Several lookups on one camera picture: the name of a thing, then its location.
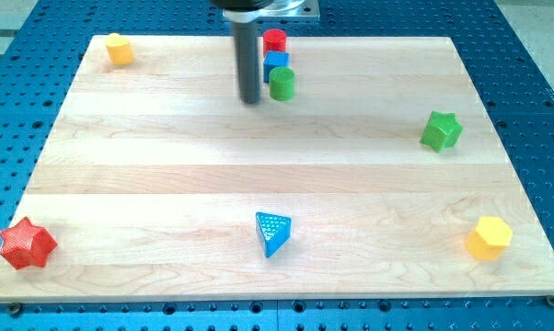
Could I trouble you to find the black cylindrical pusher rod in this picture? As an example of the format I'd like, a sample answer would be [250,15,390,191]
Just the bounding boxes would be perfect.
[231,22,260,104]

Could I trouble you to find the red cylinder block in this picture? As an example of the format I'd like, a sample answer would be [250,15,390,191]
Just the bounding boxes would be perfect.
[262,29,287,55]

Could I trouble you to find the blue triangle block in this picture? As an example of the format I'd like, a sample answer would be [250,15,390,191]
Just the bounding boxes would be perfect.
[255,211,292,258]

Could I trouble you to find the blue cube block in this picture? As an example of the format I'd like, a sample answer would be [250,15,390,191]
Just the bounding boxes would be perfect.
[263,51,290,83]

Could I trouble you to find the green cylinder block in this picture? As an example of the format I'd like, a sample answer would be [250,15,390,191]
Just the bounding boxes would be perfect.
[269,66,295,101]

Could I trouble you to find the yellow heart block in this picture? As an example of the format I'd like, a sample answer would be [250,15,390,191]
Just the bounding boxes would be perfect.
[105,33,134,65]

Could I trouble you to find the black robot arm end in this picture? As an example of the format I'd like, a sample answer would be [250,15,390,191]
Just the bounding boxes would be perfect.
[210,0,273,12]

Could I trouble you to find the yellow hexagon block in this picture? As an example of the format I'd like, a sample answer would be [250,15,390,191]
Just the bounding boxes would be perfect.
[466,216,514,261]

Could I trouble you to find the red star block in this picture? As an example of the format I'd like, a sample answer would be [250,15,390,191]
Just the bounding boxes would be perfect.
[0,217,58,270]

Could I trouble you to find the silver robot mounting plate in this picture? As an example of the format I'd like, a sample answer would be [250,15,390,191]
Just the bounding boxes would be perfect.
[220,0,320,23]

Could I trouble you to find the green star block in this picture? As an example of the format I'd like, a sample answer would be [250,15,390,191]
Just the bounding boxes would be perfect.
[420,111,463,153]

